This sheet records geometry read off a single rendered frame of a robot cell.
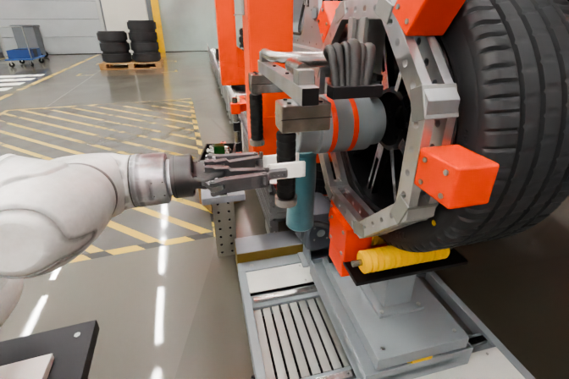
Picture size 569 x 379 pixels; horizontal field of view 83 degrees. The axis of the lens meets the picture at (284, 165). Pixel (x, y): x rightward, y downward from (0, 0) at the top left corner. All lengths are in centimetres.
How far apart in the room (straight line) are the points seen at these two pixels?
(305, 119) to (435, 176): 23
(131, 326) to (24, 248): 113
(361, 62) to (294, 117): 15
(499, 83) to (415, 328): 79
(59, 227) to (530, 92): 66
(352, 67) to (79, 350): 96
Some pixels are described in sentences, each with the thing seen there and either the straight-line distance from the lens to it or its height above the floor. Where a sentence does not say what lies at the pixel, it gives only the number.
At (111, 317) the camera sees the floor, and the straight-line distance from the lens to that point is 157.
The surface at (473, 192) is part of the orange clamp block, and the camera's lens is 56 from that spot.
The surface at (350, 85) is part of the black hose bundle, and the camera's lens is 55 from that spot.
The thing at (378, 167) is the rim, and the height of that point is 71.
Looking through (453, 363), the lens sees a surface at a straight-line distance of 127.
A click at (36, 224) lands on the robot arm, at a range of 39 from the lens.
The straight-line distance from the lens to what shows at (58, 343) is 114.
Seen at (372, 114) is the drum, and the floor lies 88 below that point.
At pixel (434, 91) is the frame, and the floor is 97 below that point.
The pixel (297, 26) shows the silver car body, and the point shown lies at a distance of 327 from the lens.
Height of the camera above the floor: 108
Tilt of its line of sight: 24 degrees down
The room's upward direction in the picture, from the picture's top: straight up
